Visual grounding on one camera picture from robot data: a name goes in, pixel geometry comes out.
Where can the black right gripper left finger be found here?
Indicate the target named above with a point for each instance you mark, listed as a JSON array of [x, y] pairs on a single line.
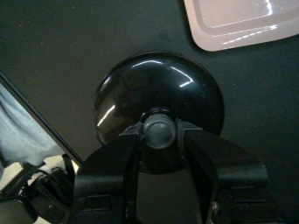
[[102, 172]]

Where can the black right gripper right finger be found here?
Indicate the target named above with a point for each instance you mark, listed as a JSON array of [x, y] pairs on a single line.
[[230, 172]]

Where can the black glossy bowl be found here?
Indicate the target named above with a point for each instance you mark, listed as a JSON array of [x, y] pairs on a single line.
[[156, 90]]

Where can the pink square plate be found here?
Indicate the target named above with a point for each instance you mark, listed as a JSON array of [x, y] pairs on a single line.
[[241, 20]]

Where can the light grey cloth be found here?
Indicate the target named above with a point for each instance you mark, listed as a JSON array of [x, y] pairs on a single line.
[[22, 131]]

